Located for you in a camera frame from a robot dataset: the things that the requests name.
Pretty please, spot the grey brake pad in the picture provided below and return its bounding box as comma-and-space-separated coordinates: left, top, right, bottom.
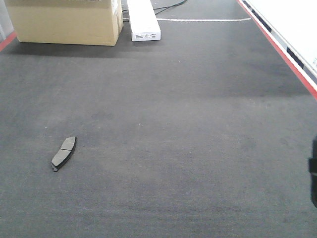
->
51, 136, 77, 172

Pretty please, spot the black conveyor belt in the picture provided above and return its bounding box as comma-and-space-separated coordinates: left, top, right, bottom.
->
0, 0, 317, 238

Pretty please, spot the long white carton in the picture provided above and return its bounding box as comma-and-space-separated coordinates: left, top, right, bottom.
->
127, 0, 161, 42

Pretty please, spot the brown cardboard box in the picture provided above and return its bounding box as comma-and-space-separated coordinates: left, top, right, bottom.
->
4, 0, 123, 46

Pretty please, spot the black cable on belt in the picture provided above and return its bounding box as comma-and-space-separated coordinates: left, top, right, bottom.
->
153, 0, 187, 15

